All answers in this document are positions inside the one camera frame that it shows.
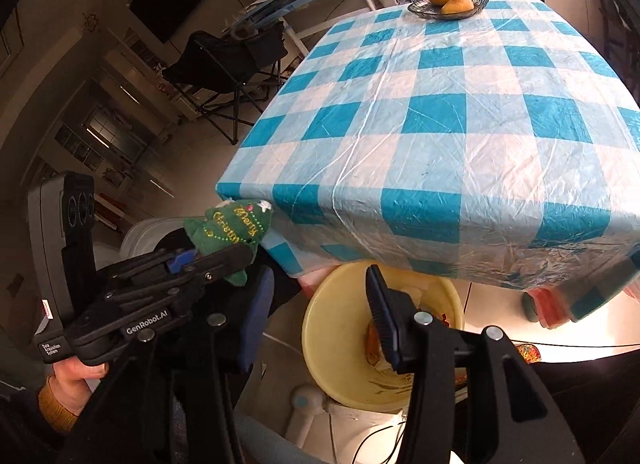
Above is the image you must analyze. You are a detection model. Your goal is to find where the black cable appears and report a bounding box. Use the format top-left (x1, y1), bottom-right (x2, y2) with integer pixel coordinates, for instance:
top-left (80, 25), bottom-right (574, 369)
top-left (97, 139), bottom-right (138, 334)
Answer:
top-left (350, 421), bottom-right (408, 464)

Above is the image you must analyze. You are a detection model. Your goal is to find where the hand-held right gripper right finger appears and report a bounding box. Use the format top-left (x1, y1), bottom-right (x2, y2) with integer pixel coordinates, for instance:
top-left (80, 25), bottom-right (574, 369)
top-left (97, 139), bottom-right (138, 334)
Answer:
top-left (365, 265), bottom-right (586, 464)

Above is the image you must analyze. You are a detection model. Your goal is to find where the white television stand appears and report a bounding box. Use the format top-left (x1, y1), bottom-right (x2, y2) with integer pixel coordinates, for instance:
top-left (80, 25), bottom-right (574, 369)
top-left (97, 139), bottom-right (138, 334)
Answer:
top-left (150, 71), bottom-right (203, 122)

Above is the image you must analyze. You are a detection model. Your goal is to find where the black folding camp chair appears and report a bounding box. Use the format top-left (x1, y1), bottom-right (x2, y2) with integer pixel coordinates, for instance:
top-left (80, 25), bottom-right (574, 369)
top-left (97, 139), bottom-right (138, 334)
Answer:
top-left (161, 21), bottom-right (290, 145)

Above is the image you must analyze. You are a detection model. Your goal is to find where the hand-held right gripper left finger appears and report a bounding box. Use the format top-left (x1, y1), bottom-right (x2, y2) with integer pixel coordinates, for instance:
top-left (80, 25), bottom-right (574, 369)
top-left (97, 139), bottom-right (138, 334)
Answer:
top-left (55, 265), bottom-right (281, 464)

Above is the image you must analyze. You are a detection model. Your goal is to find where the person's left forearm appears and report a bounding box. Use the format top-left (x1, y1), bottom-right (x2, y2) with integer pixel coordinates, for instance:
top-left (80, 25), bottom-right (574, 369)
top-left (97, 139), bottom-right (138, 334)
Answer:
top-left (0, 375), bottom-right (81, 464)

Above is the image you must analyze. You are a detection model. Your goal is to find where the yellow plastic basin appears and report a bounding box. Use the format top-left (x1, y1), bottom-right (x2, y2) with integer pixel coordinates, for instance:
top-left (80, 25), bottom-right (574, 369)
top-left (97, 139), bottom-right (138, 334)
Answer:
top-left (301, 260), bottom-right (465, 413)

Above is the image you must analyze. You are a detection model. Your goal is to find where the green felt Christmas tree ornament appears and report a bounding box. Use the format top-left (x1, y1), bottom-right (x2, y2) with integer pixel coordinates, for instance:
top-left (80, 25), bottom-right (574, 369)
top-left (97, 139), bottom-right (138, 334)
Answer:
top-left (183, 199), bottom-right (275, 287)

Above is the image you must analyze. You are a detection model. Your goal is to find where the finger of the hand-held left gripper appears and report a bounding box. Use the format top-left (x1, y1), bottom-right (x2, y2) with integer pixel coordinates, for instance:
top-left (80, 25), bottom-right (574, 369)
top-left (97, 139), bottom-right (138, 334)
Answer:
top-left (99, 249), bottom-right (197, 291)
top-left (106, 243), bottom-right (257, 313)

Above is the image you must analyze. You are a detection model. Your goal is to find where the glass door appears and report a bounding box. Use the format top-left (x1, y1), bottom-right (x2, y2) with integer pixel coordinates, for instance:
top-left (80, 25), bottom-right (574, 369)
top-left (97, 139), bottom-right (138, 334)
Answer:
top-left (55, 104), bottom-right (151, 179)

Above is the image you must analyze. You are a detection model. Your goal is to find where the blue white checkered tablecloth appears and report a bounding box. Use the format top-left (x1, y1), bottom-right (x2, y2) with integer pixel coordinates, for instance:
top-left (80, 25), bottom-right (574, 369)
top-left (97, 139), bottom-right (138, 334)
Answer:
top-left (216, 0), bottom-right (640, 325)

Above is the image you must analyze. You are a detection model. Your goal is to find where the person's right leg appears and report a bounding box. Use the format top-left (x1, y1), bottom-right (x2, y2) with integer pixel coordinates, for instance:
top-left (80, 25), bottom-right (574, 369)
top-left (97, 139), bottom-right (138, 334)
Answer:
top-left (530, 344), bottom-right (640, 464)

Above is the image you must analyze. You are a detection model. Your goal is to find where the person's left hand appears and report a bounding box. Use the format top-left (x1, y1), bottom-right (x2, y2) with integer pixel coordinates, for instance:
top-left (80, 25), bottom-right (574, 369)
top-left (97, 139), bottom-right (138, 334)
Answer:
top-left (50, 356), bottom-right (110, 418)

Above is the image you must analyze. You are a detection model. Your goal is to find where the brown knit slipper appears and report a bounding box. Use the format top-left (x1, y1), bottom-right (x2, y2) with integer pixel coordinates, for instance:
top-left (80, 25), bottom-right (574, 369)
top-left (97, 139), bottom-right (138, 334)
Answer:
top-left (515, 344), bottom-right (543, 366)

